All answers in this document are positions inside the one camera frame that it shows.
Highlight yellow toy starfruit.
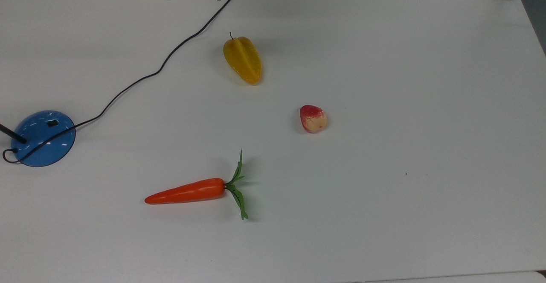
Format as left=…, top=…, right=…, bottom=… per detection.
left=223, top=32, right=263, bottom=85

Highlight black lamp power cable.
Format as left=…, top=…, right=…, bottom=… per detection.
left=2, top=0, right=242, bottom=165

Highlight red toy peach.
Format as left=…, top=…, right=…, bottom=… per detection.
left=299, top=105, right=328, bottom=134

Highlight blue round lamp base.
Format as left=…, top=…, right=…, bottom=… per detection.
left=0, top=110, right=77, bottom=168

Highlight orange toy carrot green leaves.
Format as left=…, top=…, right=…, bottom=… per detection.
left=144, top=149, right=249, bottom=221

